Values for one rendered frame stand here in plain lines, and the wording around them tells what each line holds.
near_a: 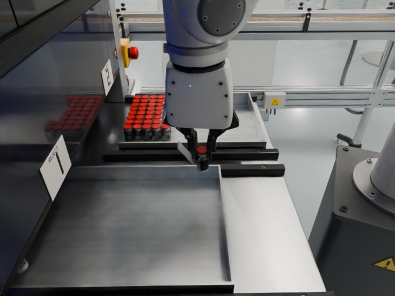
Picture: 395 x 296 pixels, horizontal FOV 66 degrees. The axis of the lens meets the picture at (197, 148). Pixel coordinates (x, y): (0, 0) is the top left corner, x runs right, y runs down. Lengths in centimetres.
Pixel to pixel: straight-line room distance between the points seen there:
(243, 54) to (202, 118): 191
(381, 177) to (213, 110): 41
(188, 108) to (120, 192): 26
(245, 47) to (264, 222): 188
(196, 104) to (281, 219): 27
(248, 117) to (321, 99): 115
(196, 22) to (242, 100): 64
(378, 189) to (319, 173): 144
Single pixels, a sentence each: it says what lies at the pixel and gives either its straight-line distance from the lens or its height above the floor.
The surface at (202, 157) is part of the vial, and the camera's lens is 53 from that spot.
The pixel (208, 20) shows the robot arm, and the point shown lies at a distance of 31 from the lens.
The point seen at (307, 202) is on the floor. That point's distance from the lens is 193.
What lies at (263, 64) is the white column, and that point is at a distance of 241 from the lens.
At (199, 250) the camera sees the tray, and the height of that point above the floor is 88.
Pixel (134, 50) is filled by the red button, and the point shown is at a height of 101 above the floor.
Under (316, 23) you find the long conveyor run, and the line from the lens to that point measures 175.
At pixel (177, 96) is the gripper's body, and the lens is 44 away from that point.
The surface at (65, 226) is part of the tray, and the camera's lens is 60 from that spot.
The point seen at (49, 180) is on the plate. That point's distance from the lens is 48.
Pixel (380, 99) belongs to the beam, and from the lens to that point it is 213.
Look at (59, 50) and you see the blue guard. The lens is 54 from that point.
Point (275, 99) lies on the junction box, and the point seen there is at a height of 52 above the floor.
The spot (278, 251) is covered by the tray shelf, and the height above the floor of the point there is 88.
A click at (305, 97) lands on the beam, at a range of 192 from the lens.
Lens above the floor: 131
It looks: 36 degrees down
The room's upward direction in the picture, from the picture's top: straight up
